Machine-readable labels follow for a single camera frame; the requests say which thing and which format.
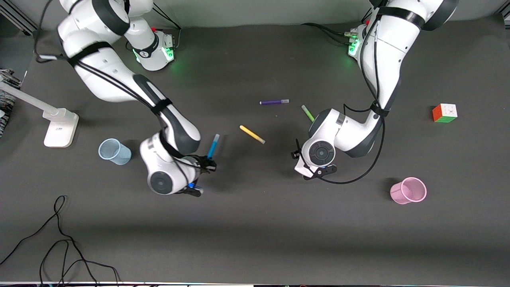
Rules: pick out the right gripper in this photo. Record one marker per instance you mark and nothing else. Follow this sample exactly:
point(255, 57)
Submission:
point(206, 164)

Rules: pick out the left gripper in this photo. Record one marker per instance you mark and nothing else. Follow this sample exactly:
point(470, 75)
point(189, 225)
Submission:
point(292, 155)

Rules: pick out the blue marker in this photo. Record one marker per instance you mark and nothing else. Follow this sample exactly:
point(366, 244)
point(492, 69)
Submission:
point(214, 144)

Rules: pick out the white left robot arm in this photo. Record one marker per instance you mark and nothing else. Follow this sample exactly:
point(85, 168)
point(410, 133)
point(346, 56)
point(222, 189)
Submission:
point(386, 48)

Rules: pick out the green marker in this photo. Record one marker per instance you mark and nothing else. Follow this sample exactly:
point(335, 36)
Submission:
point(306, 112)

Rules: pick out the yellow marker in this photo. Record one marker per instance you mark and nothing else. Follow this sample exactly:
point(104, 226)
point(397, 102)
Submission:
point(251, 133)

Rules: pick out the purple marker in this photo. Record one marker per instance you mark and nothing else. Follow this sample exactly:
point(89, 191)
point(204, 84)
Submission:
point(273, 102)

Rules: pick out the blue mesh cup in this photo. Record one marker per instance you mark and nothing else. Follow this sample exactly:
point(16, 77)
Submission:
point(119, 155)

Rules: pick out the pink mesh cup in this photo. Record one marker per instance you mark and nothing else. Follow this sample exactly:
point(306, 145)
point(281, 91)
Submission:
point(400, 195)

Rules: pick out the white lamp stand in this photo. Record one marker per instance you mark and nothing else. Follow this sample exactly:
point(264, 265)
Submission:
point(59, 131)

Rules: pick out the colourful puzzle cube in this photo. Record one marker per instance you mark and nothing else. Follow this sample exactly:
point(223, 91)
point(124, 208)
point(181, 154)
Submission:
point(444, 113)

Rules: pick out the grey speckled cloth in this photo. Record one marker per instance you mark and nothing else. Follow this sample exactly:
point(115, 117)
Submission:
point(6, 103)

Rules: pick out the aluminium frame rail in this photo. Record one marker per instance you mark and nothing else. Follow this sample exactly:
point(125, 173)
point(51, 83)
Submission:
point(16, 20)

